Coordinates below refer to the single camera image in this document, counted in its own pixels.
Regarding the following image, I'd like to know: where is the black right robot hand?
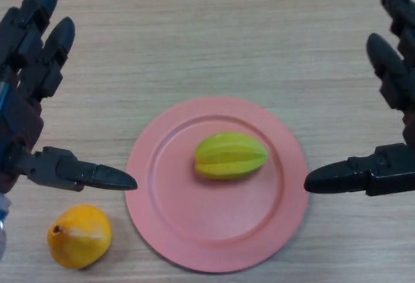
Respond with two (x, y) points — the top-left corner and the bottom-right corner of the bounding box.
(303, 0), (415, 197)

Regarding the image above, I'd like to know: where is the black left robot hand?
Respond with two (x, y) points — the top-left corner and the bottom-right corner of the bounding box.
(0, 0), (138, 195)

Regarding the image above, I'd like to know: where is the yellow green starfruit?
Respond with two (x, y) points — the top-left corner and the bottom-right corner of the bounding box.
(193, 131), (270, 181)

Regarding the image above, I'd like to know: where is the pink round plate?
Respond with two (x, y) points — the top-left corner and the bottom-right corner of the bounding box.
(124, 97), (309, 275)

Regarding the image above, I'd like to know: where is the orange pear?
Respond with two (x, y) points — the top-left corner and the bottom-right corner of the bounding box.
(47, 204), (113, 271)

